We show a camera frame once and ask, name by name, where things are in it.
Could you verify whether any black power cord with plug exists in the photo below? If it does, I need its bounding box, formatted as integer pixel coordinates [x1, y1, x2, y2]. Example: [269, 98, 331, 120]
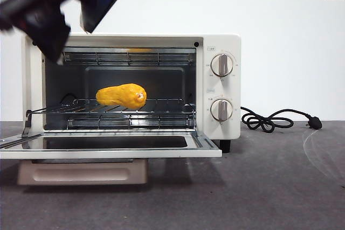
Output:
[239, 106, 323, 134]

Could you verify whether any metal wire oven rack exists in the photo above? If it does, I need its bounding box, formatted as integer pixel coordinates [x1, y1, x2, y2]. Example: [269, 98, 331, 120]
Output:
[26, 98, 197, 114]

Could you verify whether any white Toshiba toaster oven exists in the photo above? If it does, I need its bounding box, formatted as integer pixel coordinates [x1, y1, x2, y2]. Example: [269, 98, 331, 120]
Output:
[22, 33, 242, 153]

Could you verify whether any beige oven knob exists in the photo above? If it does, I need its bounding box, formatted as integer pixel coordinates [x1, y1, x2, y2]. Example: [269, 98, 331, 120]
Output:
[210, 54, 234, 77]
[210, 99, 233, 122]

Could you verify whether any yellow corn cob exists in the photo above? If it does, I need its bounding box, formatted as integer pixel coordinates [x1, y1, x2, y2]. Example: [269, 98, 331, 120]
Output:
[95, 83, 148, 108]

